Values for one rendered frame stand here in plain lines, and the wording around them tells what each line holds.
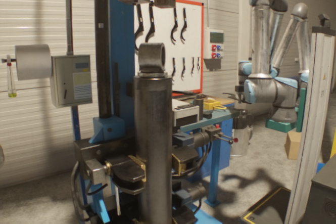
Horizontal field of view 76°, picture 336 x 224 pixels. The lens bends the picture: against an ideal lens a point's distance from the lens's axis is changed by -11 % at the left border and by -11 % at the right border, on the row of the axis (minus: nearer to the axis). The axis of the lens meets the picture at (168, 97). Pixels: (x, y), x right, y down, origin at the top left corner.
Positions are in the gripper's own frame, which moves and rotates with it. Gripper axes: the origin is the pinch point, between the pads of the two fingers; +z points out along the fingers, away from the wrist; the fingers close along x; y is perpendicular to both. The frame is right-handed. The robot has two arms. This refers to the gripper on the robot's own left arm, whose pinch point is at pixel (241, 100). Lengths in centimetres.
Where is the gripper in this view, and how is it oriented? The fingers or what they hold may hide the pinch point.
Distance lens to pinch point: 209.1
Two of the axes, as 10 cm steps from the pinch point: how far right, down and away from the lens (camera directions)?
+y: -3.9, -1.9, 9.0
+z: 0.0, 9.8, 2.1
